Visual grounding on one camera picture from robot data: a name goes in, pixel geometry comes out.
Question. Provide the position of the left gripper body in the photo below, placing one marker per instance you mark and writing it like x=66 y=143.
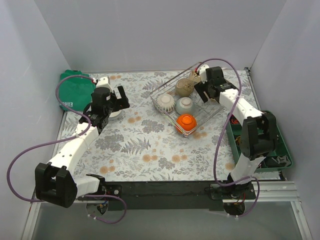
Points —
x=119 y=100

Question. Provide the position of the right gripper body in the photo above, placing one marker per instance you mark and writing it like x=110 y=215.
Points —
x=207 y=90

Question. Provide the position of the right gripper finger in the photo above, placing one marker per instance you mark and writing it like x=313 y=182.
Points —
x=202 y=93
x=213 y=95

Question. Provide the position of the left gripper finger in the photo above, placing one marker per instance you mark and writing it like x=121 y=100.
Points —
x=123 y=101
x=112 y=96

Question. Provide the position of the beige bowl with gold pattern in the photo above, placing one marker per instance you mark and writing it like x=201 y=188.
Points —
x=193 y=76

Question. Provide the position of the olive bowl with drawing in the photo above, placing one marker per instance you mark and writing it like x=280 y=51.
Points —
x=184 y=87

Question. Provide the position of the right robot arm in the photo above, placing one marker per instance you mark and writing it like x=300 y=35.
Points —
x=239 y=180

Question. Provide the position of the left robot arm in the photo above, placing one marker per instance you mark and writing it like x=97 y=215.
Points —
x=54 y=181

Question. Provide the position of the pale green ribbed bowl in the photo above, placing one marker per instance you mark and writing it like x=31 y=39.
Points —
x=185 y=105

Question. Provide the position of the orange bowl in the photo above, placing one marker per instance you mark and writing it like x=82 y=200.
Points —
x=186 y=121

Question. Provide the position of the white bowl with dark stripes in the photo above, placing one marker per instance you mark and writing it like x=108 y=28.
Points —
x=165 y=103

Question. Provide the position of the green cloth bag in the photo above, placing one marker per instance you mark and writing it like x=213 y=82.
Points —
x=76 y=92

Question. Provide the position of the floral table mat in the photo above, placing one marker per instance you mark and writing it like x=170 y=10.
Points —
x=142 y=145

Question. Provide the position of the green compartment tray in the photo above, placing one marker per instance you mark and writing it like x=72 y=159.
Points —
x=282 y=150

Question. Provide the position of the grey cloth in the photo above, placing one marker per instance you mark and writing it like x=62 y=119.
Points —
x=277 y=161

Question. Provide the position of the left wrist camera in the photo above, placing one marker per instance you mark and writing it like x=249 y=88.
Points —
x=103 y=82

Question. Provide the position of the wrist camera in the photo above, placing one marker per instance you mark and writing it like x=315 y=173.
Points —
x=103 y=82
x=201 y=72

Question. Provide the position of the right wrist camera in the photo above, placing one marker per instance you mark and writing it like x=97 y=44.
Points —
x=201 y=72

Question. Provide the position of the wire dish rack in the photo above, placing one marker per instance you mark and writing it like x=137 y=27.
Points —
x=203 y=111

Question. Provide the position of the aluminium frame rail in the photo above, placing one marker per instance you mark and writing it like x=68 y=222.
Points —
x=176 y=210

